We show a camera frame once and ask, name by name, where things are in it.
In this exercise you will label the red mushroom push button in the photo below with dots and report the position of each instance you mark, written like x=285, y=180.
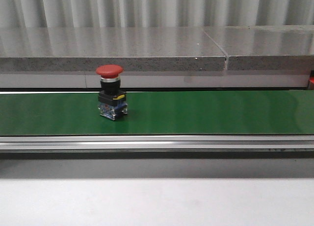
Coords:
x=112, y=100

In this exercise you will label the white panel under slabs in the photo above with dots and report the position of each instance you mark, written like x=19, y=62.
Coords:
x=157, y=80

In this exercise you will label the green conveyor belt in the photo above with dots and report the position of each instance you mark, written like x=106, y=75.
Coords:
x=186, y=112

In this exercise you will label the grey stone slab right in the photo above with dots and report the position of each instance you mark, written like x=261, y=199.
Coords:
x=266, y=48

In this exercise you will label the grey stone slab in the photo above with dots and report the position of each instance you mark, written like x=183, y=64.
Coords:
x=266, y=48
x=83, y=49

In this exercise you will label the grey stone slab left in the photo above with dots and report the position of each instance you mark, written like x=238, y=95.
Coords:
x=83, y=49

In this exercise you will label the red object at right edge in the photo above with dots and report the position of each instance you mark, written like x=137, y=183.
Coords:
x=311, y=81

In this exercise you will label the white corrugated curtain backdrop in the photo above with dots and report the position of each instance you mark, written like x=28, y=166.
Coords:
x=148, y=13

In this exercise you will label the aluminium conveyor side rail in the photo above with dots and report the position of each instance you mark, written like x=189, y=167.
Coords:
x=157, y=147

